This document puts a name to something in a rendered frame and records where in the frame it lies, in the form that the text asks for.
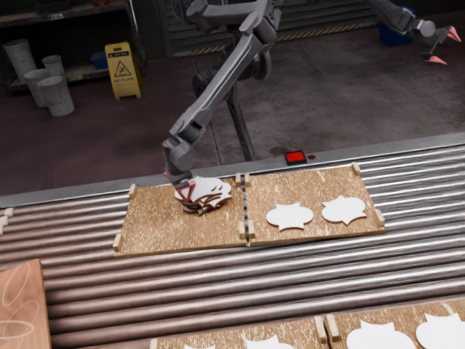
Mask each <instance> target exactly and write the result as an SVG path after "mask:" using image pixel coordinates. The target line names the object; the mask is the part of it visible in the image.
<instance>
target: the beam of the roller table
mask: <svg viewBox="0 0 465 349"><path fill-rule="evenodd" d="M463 145H465V132H458V133H453V134H443V135H438V136H429V137H423V138H414V139H408V140H403V141H393V142H388V143H379V144H373V145H364V146H358V147H349V148H344V149H338V150H329V151H324V152H314V153H308V154H304V155H305V156H306V159H307V163H303V164H298V165H289V166H288V165H287V163H286V160H285V158H284V157H279V158H274V159H264V160H259V161H249V162H244V163H234V164H229V165H220V166H214V167H209V168H199V169H194V170H189V171H190V172H191V173H192V175H193V178H192V179H189V180H188V179H184V180H183V181H182V183H183V182H185V181H191V180H193V179H195V178H196V177H198V176H199V177H200V178H201V177H203V178H218V179H227V178H234V177H236V173H240V177H243V176H245V173H249V175H258V174H264V173H269V172H278V171H284V170H293V169H298V168H308V167H314V166H319V165H328V164H333V163H343V162H348V161H357V160H363V159H373V158H378V157H383V156H393V155H398V154H407V153H413V152H423V151H428V150H437V149H443V148H448V147H457V146H463ZM309 155H314V156H315V159H308V158H307V157H308V156H309ZM133 184H136V187H137V188H144V187H152V186H164V185H170V184H171V183H170V181H169V180H168V179H167V177H166V176H165V175H164V174H155V175H150V176H144V177H134V178H129V179H120V180H115V181H105V182H100V183H94V184H84V185H79V186H70V187H65V188H55V189H50V190H41V191H35V192H29V193H20V194H15V195H5V196H0V207H1V209H2V210H5V209H7V208H13V207H15V208H20V207H25V206H34V205H40V204H49V203H55V202H64V201H70V200H75V199H84V198H90V197H99V196H105V195H114V194H119V193H129V191H130V188H131V185H133Z"/></svg>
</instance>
